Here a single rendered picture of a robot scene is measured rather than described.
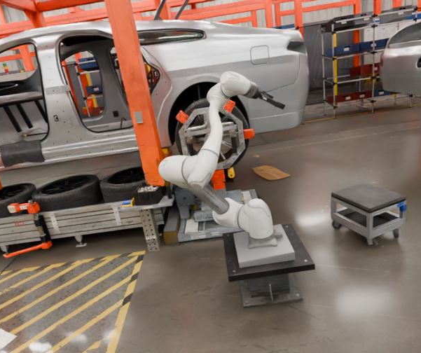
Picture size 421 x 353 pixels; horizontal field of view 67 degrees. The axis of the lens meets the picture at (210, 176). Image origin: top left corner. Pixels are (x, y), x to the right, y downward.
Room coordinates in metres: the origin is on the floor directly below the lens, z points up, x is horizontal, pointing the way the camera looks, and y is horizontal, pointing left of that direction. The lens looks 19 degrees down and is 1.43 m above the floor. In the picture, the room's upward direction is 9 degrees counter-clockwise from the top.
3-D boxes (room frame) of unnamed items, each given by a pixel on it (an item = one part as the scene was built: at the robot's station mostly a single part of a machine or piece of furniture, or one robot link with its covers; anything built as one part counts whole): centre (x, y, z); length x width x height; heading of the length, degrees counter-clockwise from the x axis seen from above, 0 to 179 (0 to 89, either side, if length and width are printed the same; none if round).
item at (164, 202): (2.48, 0.55, 0.44); 0.43 x 0.17 x 0.03; 87
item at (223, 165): (2.67, -0.07, 0.85); 0.54 x 0.07 x 0.54; 87
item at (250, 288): (1.76, -0.27, 0.15); 0.50 x 0.50 x 0.30; 89
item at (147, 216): (2.48, 0.58, 0.21); 0.10 x 0.10 x 0.42; 87
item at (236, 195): (2.84, -0.08, 0.32); 0.40 x 0.30 x 0.28; 87
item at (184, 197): (2.96, 0.26, 0.26); 0.42 x 0.18 x 0.35; 177
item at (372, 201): (2.20, -1.18, 0.17); 0.43 x 0.36 x 0.34; 18
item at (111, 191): (3.15, 0.80, 0.39); 0.66 x 0.66 x 0.24
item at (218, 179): (2.71, -0.07, 0.48); 0.16 x 0.12 x 0.17; 177
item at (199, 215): (2.85, -0.05, 0.13); 0.50 x 0.36 x 0.10; 87
